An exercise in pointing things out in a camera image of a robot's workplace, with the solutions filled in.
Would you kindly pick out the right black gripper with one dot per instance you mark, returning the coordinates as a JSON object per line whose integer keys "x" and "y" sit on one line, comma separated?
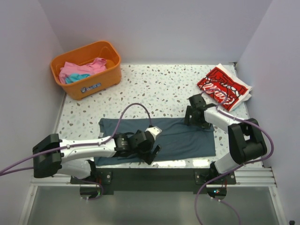
{"x": 190, "y": 112}

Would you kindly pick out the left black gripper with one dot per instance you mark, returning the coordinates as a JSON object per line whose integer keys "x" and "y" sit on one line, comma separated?
{"x": 151, "y": 156}

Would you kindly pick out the slate blue t shirt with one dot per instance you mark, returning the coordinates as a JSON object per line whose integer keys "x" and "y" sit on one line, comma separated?
{"x": 178, "y": 141}

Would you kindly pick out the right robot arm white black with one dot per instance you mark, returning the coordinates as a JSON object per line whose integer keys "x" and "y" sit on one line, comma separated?
{"x": 246, "y": 140}

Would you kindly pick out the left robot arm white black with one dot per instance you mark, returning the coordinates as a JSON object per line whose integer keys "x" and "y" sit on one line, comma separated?
{"x": 60, "y": 156}

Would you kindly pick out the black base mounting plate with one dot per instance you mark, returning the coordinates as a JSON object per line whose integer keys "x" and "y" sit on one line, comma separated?
{"x": 151, "y": 179}

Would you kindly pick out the red white folded t shirt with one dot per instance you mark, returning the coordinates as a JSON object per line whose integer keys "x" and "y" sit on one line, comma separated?
{"x": 220, "y": 84}

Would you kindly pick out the orange plastic basket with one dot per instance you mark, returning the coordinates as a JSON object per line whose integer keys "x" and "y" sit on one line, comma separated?
{"x": 82, "y": 56}

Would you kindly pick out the pink t shirt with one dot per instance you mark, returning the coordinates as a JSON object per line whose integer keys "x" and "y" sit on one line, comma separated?
{"x": 96, "y": 67}

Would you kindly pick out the turquoise t shirt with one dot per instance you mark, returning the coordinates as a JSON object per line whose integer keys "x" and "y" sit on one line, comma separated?
{"x": 75, "y": 77}

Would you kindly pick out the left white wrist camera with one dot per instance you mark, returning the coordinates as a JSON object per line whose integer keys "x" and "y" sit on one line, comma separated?
{"x": 154, "y": 131}

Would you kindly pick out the aluminium frame rail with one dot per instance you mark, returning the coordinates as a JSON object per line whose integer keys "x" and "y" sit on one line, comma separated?
{"x": 249, "y": 177}

